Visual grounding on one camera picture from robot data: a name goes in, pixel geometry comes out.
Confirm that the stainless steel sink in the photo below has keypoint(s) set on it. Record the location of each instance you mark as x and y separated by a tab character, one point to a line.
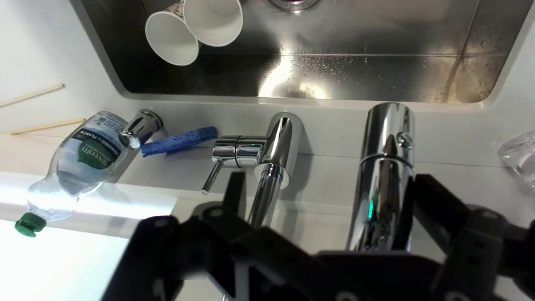
362	56

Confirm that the wooden stir stick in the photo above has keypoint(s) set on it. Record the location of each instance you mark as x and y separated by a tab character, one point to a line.
34	96
47	128

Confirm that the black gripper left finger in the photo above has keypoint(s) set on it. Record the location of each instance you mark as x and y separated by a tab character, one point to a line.
168	256

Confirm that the patterned paper coffee cup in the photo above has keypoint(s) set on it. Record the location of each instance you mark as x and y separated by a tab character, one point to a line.
215	22
171	39

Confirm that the chrome gooseneck faucet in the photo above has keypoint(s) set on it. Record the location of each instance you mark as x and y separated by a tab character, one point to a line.
385	168

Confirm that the blue sponge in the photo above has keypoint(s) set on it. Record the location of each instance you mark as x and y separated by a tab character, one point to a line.
178	141

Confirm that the small chrome dispenser knob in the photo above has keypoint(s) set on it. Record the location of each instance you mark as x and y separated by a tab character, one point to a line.
139	128

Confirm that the sink drain strainer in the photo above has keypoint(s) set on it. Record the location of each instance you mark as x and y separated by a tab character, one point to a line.
295	4

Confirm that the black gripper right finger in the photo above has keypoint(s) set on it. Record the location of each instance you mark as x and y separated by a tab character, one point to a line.
479	251

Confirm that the plastic bottle with green cap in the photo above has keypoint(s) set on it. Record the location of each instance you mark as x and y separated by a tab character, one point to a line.
84	161

